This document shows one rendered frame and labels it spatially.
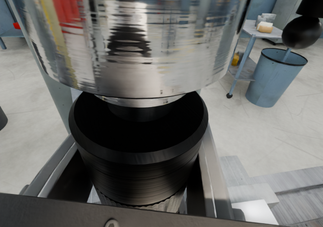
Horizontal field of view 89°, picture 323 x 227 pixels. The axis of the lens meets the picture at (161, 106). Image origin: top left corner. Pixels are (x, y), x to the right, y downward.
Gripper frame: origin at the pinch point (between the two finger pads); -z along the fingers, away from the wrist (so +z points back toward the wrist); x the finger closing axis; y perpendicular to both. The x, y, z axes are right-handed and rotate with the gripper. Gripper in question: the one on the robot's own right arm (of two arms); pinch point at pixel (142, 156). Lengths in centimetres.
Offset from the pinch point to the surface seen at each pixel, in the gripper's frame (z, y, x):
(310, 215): -11.2, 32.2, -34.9
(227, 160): -18.1, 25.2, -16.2
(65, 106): -30.9, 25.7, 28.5
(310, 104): -190, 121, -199
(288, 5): -449, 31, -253
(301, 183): -19, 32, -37
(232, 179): -13.6, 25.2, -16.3
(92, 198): -12.0, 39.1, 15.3
